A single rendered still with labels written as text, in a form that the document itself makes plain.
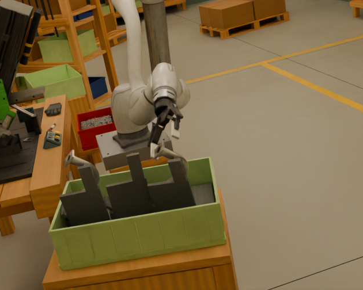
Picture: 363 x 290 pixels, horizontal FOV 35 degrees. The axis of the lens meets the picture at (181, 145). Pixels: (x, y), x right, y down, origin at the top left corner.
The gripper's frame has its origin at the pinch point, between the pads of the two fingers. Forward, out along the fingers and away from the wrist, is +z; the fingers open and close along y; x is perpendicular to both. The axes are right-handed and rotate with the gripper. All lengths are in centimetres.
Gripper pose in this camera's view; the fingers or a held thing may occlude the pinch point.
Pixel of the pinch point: (164, 145)
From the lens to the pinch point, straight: 202.0
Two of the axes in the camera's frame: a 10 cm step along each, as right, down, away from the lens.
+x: 8.3, 3.6, 4.3
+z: 0.2, 7.5, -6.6
